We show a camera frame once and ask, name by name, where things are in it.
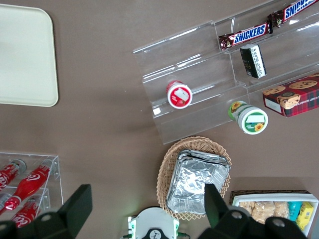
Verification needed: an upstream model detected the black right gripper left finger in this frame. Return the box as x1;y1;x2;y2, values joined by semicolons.
34;183;93;239

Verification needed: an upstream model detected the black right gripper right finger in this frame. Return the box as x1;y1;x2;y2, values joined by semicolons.
203;183;253;239

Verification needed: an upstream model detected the white rectangular snack tray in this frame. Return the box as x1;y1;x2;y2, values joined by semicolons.
231;194;319;237

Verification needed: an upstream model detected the oval light wicker basket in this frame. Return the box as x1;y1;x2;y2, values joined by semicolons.
156;135;233;221

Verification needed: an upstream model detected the beige rectangular tray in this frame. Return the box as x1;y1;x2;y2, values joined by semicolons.
0;3;59;108

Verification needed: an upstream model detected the rice cracker packet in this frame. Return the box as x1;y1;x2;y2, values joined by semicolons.
238;201;256;217
252;201;275;225
273;201;290;220

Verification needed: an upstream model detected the red cola bottle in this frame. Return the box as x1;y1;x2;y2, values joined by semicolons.
10;195;48;229
0;159;27;193
4;162;52;211

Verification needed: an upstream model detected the stack of foil trays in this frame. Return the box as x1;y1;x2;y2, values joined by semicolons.
166;149;231;216

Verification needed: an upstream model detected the clear acrylic bottle rack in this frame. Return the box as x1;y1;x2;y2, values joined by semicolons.
0;152;64;221

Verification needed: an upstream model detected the teal snack packet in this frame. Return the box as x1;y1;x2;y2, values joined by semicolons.
287;201;303;222

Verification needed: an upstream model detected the yellow snack packet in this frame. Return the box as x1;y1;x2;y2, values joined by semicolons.
296;202;315;232

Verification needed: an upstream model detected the green lid yogurt cup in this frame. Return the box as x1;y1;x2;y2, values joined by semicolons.
227;100;269;135

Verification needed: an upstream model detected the red lid yogurt cup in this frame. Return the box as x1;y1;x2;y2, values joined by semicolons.
166;80;193;110

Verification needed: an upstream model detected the red tartan cookie box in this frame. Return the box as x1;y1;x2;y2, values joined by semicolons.
262;72;319;119

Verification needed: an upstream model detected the clear acrylic step shelf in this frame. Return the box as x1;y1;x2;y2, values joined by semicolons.
132;19;251;146
213;0;319;125

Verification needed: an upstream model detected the black and white small box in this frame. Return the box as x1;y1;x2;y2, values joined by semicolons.
239;43;267;79

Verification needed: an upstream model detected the snickers chocolate bar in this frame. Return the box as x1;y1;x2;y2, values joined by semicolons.
267;0;319;28
218;21;274;51

